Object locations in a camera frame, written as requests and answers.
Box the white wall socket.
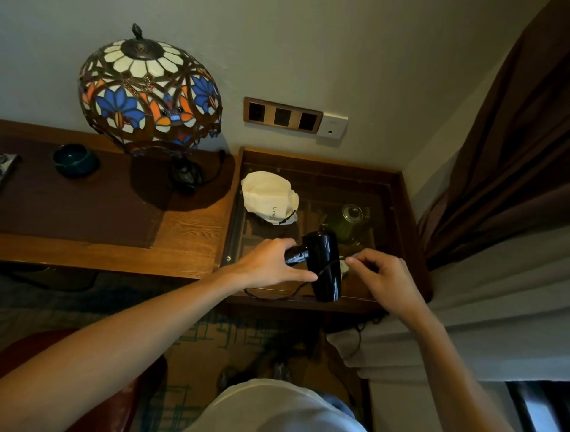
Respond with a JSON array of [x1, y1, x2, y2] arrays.
[[316, 112, 349, 140]]

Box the black hair dryer cord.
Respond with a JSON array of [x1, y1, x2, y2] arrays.
[[243, 259, 346, 304]]

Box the person's left hand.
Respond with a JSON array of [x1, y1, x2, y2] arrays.
[[232, 238, 319, 292]]

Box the white sheer curtain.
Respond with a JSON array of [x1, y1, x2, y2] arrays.
[[327, 226, 570, 384]]

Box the stained glass table lamp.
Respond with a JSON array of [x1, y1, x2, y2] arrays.
[[78, 23, 223, 195]]

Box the person's right hand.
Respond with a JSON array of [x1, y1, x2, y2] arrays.
[[345, 248, 428, 319]]

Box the black lamp cable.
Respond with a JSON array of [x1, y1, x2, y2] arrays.
[[201, 149, 228, 186]]

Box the bronze wall switch panel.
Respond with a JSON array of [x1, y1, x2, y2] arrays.
[[243, 96, 324, 134]]

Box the brown curtain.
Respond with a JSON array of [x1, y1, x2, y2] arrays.
[[418, 0, 570, 272]]

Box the dark window frame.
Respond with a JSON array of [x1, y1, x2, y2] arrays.
[[507, 381, 570, 432]]

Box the brown leather desk mat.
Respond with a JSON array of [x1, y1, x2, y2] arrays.
[[0, 135, 166, 249]]

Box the black hair dryer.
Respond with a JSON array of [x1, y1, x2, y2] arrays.
[[284, 230, 343, 304]]

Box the red leather chair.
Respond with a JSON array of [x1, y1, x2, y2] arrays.
[[0, 328, 168, 432]]

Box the person's right forearm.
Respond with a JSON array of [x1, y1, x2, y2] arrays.
[[401, 306, 514, 432]]

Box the glass-top wooden side table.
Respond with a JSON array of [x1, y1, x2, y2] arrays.
[[220, 146, 433, 315]]

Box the white cloth drawstring bag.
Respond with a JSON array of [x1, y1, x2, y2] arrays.
[[240, 170, 300, 226]]

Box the dark teal ceramic bowl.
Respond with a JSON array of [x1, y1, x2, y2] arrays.
[[53, 143, 101, 179]]

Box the wooden desk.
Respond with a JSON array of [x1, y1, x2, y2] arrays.
[[0, 119, 244, 280]]

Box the person's left forearm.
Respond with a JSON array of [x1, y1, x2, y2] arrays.
[[0, 265, 243, 432]]

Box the person's white shirt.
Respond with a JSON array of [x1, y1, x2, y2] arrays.
[[184, 379, 367, 432]]

